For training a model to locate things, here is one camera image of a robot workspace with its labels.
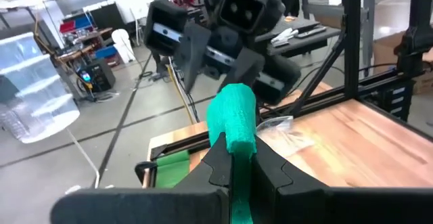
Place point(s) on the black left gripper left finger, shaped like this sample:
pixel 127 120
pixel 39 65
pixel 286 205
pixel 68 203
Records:
pixel 142 207

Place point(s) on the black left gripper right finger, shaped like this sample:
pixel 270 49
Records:
pixel 338 207

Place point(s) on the clear plastic bag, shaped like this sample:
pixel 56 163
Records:
pixel 280 132

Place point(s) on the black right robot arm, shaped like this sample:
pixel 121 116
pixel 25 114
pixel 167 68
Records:
pixel 416 41

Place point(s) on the black computer tower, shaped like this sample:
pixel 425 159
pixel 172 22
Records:
pixel 101 76

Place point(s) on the light green bandage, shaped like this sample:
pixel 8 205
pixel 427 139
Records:
pixel 172 170

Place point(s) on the stack of clear plastic bins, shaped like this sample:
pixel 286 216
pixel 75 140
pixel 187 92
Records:
pixel 34 92

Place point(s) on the teal elastic bandage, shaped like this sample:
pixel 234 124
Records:
pixel 233 115

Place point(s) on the white tube stand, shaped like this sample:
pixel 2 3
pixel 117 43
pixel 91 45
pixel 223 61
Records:
pixel 86 156

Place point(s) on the brown cardboard box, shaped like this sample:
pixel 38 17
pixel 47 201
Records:
pixel 382 58

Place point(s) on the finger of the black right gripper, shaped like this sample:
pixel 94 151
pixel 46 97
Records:
pixel 194 48
pixel 247 68

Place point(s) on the grey desk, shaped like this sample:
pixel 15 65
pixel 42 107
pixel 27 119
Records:
pixel 304 43

